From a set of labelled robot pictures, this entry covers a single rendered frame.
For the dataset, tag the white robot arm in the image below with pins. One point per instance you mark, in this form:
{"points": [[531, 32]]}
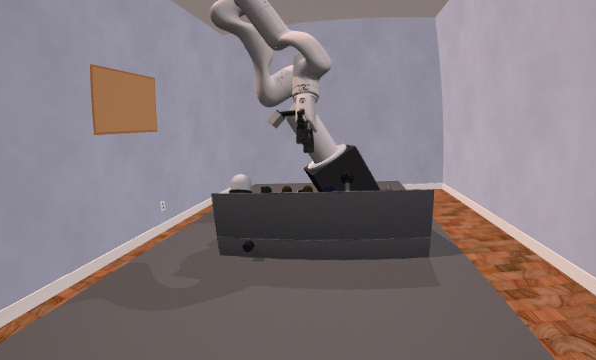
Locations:
{"points": [[272, 90]]}

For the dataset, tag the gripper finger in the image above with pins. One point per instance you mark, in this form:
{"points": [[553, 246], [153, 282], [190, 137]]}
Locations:
{"points": [[309, 147], [301, 133]]}

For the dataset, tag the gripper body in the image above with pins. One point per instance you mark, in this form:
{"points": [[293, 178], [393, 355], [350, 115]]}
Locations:
{"points": [[305, 101]]}

